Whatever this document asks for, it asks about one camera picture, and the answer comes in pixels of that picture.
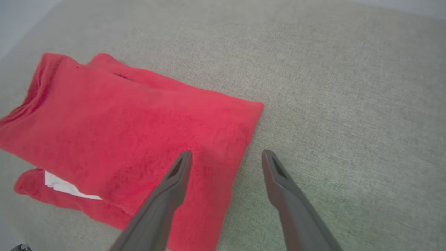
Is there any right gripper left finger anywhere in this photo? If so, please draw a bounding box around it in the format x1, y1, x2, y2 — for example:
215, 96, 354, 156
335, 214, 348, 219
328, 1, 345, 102
110, 150, 193, 251

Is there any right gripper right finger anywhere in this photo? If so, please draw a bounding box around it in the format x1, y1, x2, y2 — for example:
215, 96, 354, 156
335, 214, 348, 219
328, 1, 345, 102
262, 150, 344, 251

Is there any grey-green fabric sofa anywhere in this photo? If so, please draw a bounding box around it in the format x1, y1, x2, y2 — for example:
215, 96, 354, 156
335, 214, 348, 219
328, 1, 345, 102
0, 0, 446, 251

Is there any red and white shirt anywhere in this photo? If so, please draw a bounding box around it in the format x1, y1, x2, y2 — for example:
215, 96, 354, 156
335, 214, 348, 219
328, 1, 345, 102
0, 52, 264, 251

